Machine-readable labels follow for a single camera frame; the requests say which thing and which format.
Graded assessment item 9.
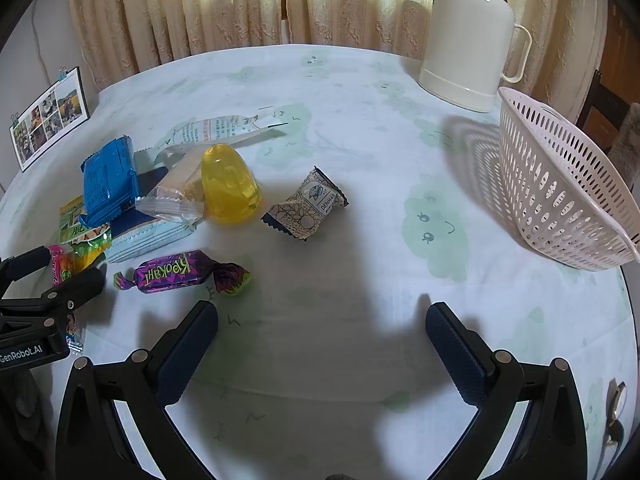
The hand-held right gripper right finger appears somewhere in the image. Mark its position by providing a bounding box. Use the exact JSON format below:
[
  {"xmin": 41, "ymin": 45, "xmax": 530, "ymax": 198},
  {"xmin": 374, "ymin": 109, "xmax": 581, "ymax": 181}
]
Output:
[{"xmin": 425, "ymin": 302, "xmax": 588, "ymax": 480}]

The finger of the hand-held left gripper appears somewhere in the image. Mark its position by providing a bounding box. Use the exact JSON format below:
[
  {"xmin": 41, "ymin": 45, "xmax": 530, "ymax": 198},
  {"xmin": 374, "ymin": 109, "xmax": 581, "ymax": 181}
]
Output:
[
  {"xmin": 0, "ymin": 267, "xmax": 107, "ymax": 319},
  {"xmin": 0, "ymin": 246, "xmax": 53, "ymax": 286}
]

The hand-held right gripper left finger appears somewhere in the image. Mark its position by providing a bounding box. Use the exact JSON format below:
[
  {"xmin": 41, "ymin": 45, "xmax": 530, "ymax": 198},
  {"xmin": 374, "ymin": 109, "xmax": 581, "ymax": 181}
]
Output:
[{"xmin": 54, "ymin": 300, "xmax": 221, "ymax": 480}]

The pink snack packet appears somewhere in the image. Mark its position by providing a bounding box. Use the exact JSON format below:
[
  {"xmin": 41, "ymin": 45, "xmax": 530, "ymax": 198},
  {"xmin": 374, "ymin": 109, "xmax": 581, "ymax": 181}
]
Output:
[{"xmin": 44, "ymin": 244, "xmax": 86, "ymax": 356}]

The green snack packet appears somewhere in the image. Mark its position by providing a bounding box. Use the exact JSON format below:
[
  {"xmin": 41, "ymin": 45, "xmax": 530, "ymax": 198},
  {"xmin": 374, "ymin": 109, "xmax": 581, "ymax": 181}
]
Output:
[{"xmin": 59, "ymin": 195, "xmax": 113, "ymax": 273}]

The navy and pale green packet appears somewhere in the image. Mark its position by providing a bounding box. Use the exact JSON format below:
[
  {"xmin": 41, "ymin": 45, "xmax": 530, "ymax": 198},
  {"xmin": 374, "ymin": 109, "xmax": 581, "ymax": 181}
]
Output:
[{"xmin": 102, "ymin": 165, "xmax": 197, "ymax": 265}]

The pastry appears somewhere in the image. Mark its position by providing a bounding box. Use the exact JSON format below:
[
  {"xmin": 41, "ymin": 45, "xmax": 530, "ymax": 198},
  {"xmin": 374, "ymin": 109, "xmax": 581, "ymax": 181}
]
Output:
[{"xmin": 135, "ymin": 147, "xmax": 208, "ymax": 226}]

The white plastic basket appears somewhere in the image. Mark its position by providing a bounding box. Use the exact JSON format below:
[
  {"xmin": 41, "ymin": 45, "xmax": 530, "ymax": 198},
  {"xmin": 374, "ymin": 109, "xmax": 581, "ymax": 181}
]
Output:
[{"xmin": 497, "ymin": 86, "xmax": 640, "ymax": 272}]

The person's left hand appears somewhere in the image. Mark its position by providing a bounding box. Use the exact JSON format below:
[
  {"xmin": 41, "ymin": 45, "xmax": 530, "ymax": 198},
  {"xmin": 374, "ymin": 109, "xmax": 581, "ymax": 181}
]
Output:
[{"xmin": 0, "ymin": 367, "xmax": 53, "ymax": 443}]

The purple wrapped candy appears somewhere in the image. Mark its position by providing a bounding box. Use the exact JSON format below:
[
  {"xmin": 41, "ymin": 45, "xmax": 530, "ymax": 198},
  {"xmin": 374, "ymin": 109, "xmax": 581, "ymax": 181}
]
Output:
[{"xmin": 114, "ymin": 249, "xmax": 251, "ymax": 299}]

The cloud print tablecloth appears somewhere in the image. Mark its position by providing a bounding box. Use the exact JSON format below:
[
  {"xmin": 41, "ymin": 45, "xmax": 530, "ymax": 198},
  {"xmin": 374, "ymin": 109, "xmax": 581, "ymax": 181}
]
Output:
[{"xmin": 0, "ymin": 42, "xmax": 640, "ymax": 480}]

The blue snack packet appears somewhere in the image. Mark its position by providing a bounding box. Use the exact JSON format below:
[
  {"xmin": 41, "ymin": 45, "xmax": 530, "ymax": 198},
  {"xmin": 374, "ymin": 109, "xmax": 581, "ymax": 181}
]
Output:
[{"xmin": 81, "ymin": 135, "xmax": 141, "ymax": 228}]

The photo calendar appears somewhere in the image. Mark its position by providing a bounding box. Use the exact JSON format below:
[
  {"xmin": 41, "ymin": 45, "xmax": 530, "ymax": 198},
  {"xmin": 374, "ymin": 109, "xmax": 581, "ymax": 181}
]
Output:
[{"xmin": 9, "ymin": 66, "xmax": 91, "ymax": 173}]

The yellow jelly cup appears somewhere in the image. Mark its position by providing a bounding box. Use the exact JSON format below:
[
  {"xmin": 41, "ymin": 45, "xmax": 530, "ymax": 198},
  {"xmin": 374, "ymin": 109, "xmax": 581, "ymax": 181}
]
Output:
[{"xmin": 201, "ymin": 143, "xmax": 262, "ymax": 225}]

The patterned cookie packet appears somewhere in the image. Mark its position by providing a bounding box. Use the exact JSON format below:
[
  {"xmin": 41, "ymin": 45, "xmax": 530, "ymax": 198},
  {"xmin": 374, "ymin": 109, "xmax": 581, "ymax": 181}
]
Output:
[{"xmin": 260, "ymin": 166, "xmax": 349, "ymax": 244}]

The small metal object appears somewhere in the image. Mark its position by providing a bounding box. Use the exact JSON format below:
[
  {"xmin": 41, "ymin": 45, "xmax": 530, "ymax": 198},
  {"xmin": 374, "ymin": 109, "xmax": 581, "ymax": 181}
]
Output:
[{"xmin": 605, "ymin": 381, "xmax": 628, "ymax": 448}]

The white printed snack packet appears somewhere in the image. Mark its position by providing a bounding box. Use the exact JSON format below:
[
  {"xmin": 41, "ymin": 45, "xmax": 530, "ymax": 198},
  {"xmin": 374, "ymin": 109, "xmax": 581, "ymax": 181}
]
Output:
[{"xmin": 150, "ymin": 114, "xmax": 291, "ymax": 171}]

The grey fuzzy cushion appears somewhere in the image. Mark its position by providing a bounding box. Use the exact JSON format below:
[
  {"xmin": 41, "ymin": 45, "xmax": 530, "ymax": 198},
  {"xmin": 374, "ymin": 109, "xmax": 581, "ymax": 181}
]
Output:
[{"xmin": 607, "ymin": 102, "xmax": 640, "ymax": 188}]

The dark wooden chair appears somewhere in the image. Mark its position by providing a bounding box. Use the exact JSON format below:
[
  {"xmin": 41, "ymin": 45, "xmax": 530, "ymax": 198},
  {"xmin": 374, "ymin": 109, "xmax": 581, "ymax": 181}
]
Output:
[{"xmin": 575, "ymin": 70, "xmax": 632, "ymax": 153}]

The beige lace curtain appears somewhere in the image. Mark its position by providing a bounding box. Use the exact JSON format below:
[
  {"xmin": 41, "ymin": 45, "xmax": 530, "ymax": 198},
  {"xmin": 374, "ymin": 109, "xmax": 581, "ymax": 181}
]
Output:
[
  {"xmin": 282, "ymin": 0, "xmax": 608, "ymax": 106},
  {"xmin": 67, "ymin": 0, "xmax": 286, "ymax": 93}
]

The white thermos jug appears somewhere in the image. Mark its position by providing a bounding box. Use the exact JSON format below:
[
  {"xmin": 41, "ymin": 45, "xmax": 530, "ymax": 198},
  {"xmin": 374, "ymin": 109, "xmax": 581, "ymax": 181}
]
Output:
[{"xmin": 417, "ymin": 0, "xmax": 532, "ymax": 114}]

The brown wooden door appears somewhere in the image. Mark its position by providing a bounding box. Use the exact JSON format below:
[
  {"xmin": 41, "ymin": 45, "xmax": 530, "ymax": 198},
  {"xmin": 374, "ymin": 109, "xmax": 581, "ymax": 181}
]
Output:
[{"xmin": 597, "ymin": 0, "xmax": 640, "ymax": 151}]

